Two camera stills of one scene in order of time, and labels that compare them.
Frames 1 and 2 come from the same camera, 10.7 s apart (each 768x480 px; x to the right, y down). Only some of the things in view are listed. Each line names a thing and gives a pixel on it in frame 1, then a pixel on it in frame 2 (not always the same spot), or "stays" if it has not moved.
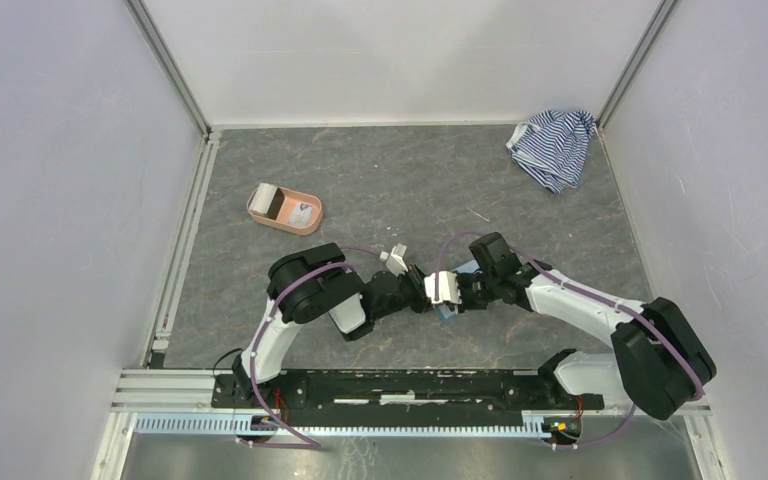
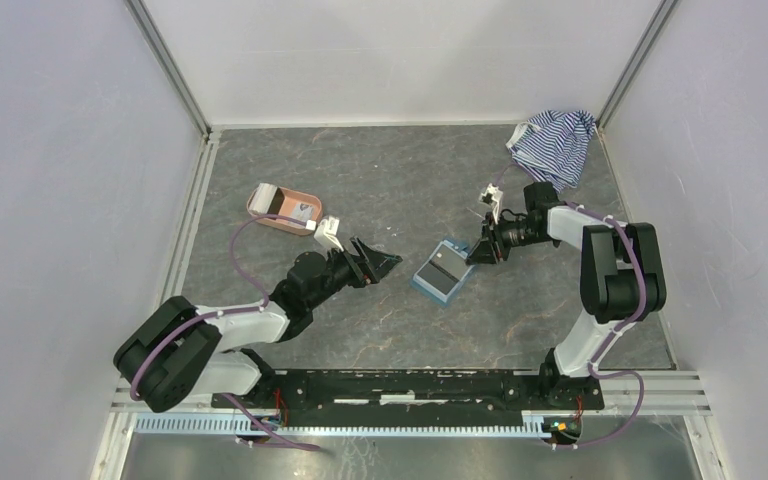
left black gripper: [415, 276] -> [369, 266]
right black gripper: [465, 303] -> [490, 248]
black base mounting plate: [407, 397] stays
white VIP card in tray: [301, 214] stays
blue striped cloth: [553, 147] stays
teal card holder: [443, 310] -> [444, 272]
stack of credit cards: [262, 198] stays
